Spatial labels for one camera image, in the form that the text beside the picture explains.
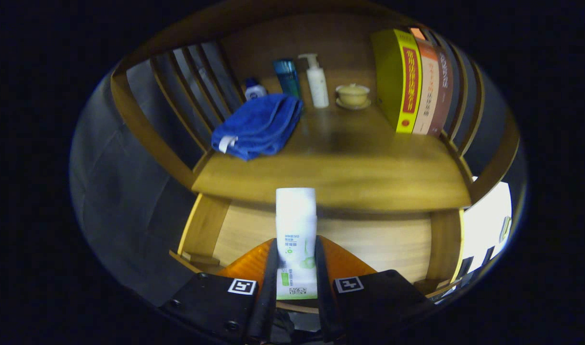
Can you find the wooden drawer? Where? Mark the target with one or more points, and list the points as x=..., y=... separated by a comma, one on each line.
x=379, y=244

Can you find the wooden countertop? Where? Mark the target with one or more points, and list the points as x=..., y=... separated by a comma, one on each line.
x=350, y=163

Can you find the white green tube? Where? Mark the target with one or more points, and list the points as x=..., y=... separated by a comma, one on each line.
x=296, y=220

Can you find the small black block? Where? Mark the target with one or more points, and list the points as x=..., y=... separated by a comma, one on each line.
x=465, y=267
x=487, y=254

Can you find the yellow lidded tea cup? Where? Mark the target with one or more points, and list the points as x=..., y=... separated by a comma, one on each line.
x=353, y=96

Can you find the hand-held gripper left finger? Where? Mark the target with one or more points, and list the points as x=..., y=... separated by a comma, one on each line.
x=269, y=287

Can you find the white pump bottle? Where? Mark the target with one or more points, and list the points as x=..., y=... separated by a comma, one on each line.
x=318, y=88

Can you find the orange white book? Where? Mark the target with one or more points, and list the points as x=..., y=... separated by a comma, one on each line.
x=429, y=91

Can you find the teal bottle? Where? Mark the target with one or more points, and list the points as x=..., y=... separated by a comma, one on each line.
x=287, y=79

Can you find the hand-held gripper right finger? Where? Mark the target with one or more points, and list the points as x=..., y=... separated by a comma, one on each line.
x=322, y=287

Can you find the thick yellow book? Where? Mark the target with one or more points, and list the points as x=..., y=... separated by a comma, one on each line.
x=393, y=76

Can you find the blue folded towel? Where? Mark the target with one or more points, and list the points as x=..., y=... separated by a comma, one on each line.
x=259, y=127

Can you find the small white blue-capped bottle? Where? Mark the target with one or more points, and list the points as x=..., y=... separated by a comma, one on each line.
x=255, y=91

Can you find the white side cabinet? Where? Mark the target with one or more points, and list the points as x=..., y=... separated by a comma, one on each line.
x=484, y=220

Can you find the brown book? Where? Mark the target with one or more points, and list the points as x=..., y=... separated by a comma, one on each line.
x=443, y=91

